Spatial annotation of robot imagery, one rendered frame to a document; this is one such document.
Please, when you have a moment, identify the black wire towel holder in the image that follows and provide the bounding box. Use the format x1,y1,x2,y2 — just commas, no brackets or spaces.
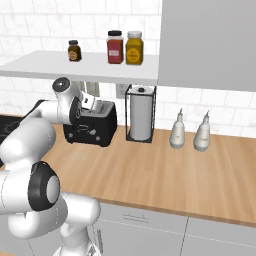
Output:
124,84,157,145

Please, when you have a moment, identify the small brown jar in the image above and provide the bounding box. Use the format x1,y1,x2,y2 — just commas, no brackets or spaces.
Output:
67,39,83,63

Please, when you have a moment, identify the white wall shelf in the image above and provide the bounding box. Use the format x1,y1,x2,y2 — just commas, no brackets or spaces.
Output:
0,49,160,86

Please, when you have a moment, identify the yellow jar white lid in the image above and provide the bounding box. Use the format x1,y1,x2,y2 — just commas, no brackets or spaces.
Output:
125,30,145,66

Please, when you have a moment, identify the grey cupboard door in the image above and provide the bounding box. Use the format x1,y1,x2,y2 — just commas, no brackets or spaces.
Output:
89,219,188,256
180,234,256,256

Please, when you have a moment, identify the grey wall cupboard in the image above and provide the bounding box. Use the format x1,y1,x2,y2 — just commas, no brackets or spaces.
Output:
157,0,256,93

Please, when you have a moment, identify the black toaster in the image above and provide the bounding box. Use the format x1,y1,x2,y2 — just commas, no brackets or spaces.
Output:
62,101,119,148

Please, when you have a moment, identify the grey door handle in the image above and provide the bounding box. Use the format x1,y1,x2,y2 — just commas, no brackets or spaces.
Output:
95,228,103,256

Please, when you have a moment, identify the white paper towel roll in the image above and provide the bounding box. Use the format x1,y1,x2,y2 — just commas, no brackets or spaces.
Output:
129,86,153,141

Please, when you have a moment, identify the red jar black lid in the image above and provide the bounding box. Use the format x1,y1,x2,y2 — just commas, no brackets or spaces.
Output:
106,29,125,65

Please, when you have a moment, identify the white bottle with spout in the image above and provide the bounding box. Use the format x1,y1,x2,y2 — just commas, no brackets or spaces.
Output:
168,108,186,150
192,110,211,152

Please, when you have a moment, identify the white wall socket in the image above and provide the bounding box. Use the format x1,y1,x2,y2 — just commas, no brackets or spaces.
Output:
115,83,130,100
82,81,101,98

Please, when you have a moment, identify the grey drawer front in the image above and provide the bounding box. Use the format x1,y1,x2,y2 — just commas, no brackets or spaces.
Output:
185,216,256,250
95,202,190,235

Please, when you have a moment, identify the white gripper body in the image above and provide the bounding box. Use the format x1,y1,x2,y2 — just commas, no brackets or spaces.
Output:
91,98,108,116

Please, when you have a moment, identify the grey drawer handle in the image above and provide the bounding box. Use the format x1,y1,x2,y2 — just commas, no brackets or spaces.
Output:
122,212,150,223

